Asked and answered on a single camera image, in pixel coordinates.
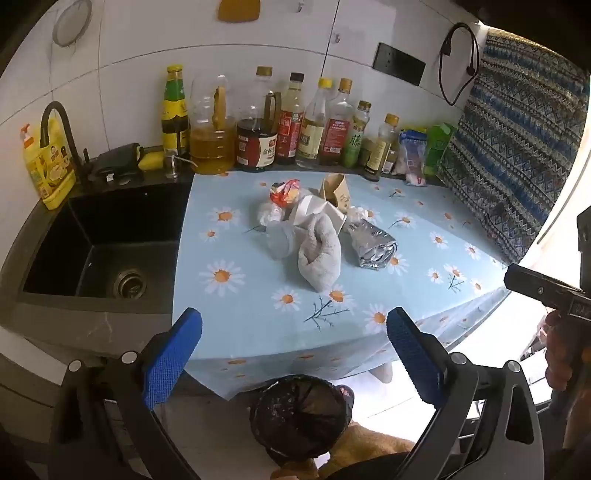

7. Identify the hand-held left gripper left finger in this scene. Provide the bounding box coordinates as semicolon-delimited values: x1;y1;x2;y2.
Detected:
48;307;204;480

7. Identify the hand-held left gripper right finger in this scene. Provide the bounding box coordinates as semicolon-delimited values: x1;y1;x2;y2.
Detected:
385;307;546;480

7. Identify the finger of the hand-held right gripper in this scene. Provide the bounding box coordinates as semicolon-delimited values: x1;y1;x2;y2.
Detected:
503;263;583;308

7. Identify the trash can with black bag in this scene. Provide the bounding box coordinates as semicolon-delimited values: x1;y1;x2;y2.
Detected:
249;374;349;467

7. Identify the brown paper cup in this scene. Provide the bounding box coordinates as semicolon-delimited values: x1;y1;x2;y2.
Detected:
318;174;352;210

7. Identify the red white plastic wrapper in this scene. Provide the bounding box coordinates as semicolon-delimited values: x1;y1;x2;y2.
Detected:
269;179;303;205

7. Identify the person's right forearm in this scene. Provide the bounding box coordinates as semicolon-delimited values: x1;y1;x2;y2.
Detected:
554;392;591;480

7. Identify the person's right hand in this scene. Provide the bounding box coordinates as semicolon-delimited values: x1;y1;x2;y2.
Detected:
544;311;591;402

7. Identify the brown fuzzy garment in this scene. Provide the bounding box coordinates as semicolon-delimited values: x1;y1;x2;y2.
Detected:
272;420;416;480

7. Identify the blue daisy tablecloth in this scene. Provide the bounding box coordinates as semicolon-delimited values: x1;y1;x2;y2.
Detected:
172;168;511;400

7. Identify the silver foil bag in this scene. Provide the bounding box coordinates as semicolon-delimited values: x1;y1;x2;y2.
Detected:
347;219;400;271

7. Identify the crumpled pale towel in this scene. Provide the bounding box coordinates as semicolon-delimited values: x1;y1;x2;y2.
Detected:
297;213;343;292

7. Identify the blue patterned cloth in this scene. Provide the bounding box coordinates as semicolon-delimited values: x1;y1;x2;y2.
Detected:
436;28;591;265

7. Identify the black sink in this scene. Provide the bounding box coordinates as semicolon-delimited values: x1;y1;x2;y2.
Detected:
16;182;192;310

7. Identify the crumpled clear plastic wrap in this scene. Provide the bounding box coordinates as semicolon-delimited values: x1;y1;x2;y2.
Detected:
345;204;378;224

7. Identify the clear plastic cup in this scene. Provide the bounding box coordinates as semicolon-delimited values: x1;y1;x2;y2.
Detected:
264;220;298;260

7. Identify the green carton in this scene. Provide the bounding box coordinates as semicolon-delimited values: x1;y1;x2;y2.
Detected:
424;122;459;180

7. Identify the clear plastic bag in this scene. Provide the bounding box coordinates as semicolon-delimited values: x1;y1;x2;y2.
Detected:
255;198;283;228

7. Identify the white paper box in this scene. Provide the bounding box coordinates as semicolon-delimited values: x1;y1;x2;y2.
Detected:
288;194;347;236

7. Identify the yellow sponge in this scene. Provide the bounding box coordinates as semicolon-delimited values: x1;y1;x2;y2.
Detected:
139;148;165;171

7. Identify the small bottle with yellow cap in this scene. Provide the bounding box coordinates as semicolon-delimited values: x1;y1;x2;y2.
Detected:
362;113;400;182

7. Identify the black glove with yellow sponge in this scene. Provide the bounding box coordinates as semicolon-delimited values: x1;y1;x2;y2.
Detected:
88;143;144;183

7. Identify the black faucet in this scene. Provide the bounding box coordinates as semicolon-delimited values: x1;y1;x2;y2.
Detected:
39;100;92;185

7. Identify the large cooking oil jug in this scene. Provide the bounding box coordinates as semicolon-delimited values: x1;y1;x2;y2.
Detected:
188;74;237;176

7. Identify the yellow dish soap bottle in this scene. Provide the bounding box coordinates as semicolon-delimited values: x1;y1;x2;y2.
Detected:
19;117;77;210

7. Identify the dark soy sauce jug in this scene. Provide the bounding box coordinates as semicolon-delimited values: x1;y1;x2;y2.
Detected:
235;66;282;172

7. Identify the clear bottle with red label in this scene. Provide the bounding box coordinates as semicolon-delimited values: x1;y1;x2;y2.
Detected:
318;78;355;167

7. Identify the clear bottle with beige label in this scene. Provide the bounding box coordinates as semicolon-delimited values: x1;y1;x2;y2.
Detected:
296;78;334;162

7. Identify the green bottle with yellow label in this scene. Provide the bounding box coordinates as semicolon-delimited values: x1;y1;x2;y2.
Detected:
161;65;191;160

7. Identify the dark bottle with red label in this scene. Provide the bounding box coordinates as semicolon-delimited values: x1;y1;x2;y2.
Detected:
276;72;306;165

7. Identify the orange hanging board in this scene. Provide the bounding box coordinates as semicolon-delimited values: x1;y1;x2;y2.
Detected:
217;0;262;23

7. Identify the black cable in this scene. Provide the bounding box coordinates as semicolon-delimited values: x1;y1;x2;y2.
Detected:
438;22;482;108

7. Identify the black wall outlet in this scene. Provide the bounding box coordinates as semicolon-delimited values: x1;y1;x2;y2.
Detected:
373;42;426;87

